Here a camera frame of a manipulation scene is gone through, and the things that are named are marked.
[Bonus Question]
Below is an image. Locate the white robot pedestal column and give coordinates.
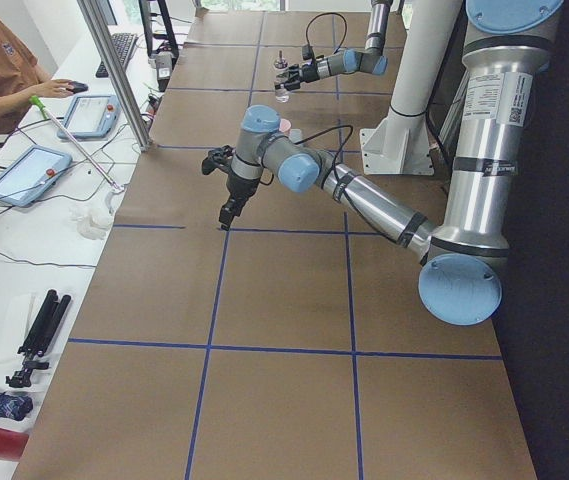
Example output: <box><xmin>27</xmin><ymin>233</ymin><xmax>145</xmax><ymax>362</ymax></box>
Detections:
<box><xmin>360</xmin><ymin>1</ymin><xmax>446</xmax><ymax>175</ymax></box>

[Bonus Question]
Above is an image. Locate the pink plastic cup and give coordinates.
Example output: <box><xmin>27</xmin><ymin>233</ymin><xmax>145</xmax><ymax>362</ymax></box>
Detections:
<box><xmin>279</xmin><ymin>118</ymin><xmax>292</xmax><ymax>138</ymax></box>

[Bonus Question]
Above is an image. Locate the silver kitchen scale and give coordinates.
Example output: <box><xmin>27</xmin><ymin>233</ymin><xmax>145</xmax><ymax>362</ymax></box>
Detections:
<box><xmin>288</xmin><ymin>129</ymin><xmax>303</xmax><ymax>145</ymax></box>

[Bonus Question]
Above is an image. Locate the clear glass sauce bottle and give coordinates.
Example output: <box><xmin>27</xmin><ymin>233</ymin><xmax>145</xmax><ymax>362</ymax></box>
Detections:
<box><xmin>273</xmin><ymin>50</ymin><xmax>290</xmax><ymax>103</ymax></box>

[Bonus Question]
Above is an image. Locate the crumpled white tissue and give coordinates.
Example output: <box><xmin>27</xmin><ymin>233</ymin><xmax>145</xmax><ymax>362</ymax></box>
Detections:
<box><xmin>69</xmin><ymin>194</ymin><xmax>115</xmax><ymax>240</ymax></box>

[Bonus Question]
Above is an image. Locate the blue teach pendant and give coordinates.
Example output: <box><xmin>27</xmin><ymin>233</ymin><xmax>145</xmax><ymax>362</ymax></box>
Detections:
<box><xmin>0</xmin><ymin>145</ymin><xmax>72</xmax><ymax>207</ymax></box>
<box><xmin>61</xmin><ymin>94</ymin><xmax>120</xmax><ymax>140</ymax></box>

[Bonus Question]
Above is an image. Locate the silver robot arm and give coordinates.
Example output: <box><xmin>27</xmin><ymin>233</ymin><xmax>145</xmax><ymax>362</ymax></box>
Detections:
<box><xmin>274</xmin><ymin>0</ymin><xmax>393</xmax><ymax>102</ymax></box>
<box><xmin>202</xmin><ymin>1</ymin><xmax>562</xmax><ymax>326</ymax></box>

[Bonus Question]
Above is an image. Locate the aluminium frame post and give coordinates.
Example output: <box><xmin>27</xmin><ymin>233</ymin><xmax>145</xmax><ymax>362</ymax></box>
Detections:
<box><xmin>77</xmin><ymin>0</ymin><xmax>151</xmax><ymax>152</ymax></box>

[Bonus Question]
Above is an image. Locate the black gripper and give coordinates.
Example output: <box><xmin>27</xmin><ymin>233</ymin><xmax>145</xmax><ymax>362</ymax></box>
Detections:
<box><xmin>219</xmin><ymin>168</ymin><xmax>261</xmax><ymax>232</ymax></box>
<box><xmin>276</xmin><ymin>61</ymin><xmax>319</xmax><ymax>94</ymax></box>

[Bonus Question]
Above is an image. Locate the black computer mouse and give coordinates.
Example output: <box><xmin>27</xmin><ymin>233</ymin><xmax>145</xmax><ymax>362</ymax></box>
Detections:
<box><xmin>67</xmin><ymin>81</ymin><xmax>89</xmax><ymax>94</ymax></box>

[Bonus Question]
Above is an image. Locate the near blue teach pendant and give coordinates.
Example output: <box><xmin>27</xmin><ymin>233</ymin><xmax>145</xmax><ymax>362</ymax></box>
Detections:
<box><xmin>0</xmin><ymin>145</ymin><xmax>72</xmax><ymax>207</ymax></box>

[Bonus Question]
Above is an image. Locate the black folded tripod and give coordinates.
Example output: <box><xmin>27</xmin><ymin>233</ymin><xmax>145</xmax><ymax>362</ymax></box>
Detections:
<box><xmin>5</xmin><ymin>289</ymin><xmax>72</xmax><ymax>388</ymax></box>

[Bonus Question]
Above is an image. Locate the far blue teach pendant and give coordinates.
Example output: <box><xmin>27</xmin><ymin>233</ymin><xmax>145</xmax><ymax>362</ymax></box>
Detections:
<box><xmin>61</xmin><ymin>94</ymin><xmax>120</xmax><ymax>140</ymax></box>

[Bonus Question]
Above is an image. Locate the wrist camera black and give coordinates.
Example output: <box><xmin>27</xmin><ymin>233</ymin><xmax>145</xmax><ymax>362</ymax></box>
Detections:
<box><xmin>201</xmin><ymin>145</ymin><xmax>234</xmax><ymax>175</ymax></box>
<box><xmin>301</xmin><ymin>43</ymin><xmax>315</xmax><ymax>62</ymax></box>

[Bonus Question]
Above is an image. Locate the black power adapter box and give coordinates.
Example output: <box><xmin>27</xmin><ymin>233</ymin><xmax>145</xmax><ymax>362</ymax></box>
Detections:
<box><xmin>153</xmin><ymin>51</ymin><xmax>173</xmax><ymax>83</ymax></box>

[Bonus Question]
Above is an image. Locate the metal rod green handle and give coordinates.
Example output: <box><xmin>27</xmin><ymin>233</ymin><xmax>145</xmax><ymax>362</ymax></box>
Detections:
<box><xmin>29</xmin><ymin>95</ymin><xmax>125</xmax><ymax>194</ymax></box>

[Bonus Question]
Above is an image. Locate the black keyboard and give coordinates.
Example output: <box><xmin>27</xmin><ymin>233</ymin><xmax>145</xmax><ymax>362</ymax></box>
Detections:
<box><xmin>111</xmin><ymin>32</ymin><xmax>138</xmax><ymax>70</ymax></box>

